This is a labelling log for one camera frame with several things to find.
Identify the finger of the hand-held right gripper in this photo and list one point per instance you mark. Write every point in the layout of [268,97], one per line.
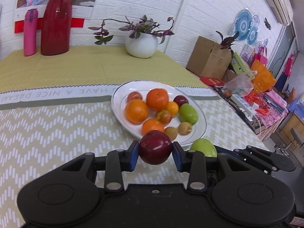
[224,150]

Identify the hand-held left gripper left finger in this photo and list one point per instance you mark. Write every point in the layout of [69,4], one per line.
[134,158]

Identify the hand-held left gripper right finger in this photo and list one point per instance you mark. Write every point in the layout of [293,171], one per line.
[177,156]

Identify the green apple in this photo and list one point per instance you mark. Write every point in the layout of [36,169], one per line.
[188,114]
[203,147]

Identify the dark red plum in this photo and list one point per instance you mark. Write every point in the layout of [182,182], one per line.
[155,148]
[180,100]

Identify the brown kiwi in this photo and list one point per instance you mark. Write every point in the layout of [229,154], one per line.
[171,133]

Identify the brown longan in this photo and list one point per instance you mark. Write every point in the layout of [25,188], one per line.
[184,128]

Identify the orange tangerine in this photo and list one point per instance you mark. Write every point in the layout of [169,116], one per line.
[157,99]
[152,125]

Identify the red yellow peach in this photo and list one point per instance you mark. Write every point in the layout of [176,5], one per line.
[163,116]

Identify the large orange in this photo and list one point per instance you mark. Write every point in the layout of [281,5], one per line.
[136,111]

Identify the small yellow orange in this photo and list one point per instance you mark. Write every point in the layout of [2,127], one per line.
[172,108]

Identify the small red apple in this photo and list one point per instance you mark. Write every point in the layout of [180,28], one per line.
[134,97]

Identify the white plate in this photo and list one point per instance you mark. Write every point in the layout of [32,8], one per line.
[166,89]

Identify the grey office chair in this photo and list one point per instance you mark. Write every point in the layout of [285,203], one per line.
[298,135]

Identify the wooden cabinet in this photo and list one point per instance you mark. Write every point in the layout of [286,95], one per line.
[288,125]

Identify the white power strip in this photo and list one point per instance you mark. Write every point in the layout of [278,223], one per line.
[241,103]

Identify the blue cloth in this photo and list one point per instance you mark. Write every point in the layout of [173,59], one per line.
[295,104]

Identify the pink folded cloth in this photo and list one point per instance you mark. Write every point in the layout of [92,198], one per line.
[275,101]

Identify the clear plastic bag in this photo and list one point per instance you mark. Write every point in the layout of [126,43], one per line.
[237,84]

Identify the red envelope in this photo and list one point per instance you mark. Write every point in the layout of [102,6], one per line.
[211,80]

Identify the orange bag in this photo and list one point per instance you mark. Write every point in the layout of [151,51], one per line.
[262,77]

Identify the green box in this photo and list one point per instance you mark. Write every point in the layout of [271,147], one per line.
[239,64]

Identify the chevron patterned table cloth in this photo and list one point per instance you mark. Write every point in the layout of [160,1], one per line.
[47,128]

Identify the cardboard box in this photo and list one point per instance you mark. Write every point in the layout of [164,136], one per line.
[206,57]

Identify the magenta bag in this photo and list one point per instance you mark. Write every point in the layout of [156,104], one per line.
[289,64]

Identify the pink gift bag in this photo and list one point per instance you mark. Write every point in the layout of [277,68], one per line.
[261,55]

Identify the olive green table cloth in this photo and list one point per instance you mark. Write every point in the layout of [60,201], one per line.
[83,66]

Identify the dark purple plant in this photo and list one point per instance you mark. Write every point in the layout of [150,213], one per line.
[226,41]

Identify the purple plant in white pot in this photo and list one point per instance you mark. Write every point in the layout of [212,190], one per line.
[141,46]

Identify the red thermos jug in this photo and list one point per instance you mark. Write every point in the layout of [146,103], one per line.
[55,28]

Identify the white air conditioner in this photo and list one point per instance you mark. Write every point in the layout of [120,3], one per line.
[280,2]

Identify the pink bottle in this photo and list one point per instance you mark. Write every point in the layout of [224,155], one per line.
[30,35]

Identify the large blue round wall fan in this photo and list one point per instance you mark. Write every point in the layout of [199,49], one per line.
[243,25]

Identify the black wall bracket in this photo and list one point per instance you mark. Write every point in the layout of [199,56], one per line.
[267,23]

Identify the wall poster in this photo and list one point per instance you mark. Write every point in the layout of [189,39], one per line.
[83,9]

